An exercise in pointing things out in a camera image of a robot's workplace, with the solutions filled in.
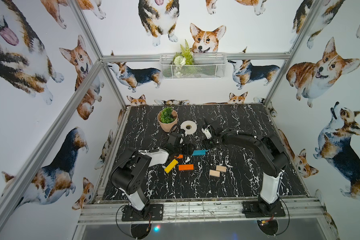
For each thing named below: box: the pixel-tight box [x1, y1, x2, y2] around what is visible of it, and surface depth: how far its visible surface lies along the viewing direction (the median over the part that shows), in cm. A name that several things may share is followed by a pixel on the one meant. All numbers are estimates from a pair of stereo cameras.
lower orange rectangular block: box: [179, 164, 194, 171], surface depth 90 cm
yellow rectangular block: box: [164, 158, 179, 174], surface depth 91 cm
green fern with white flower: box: [173, 39, 195, 78], surface depth 85 cm
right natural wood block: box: [216, 165, 227, 173], surface depth 90 cm
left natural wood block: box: [209, 169, 221, 178], surface depth 87 cm
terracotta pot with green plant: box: [157, 106, 178, 133], surface depth 99 cm
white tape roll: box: [180, 120, 198, 136], surface depth 109 cm
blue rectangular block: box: [192, 149, 207, 156], surface depth 97 cm
